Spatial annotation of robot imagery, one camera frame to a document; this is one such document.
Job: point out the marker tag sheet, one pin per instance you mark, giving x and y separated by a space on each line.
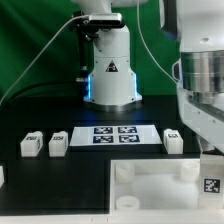
115 135

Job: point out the white obstacle piece left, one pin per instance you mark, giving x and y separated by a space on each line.
1 176

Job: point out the black camera on stand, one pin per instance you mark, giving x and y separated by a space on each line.
86 28

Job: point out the white square tabletop part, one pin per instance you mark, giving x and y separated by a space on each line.
158 191

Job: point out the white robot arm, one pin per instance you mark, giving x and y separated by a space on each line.
198 25

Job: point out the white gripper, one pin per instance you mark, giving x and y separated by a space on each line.
206 120

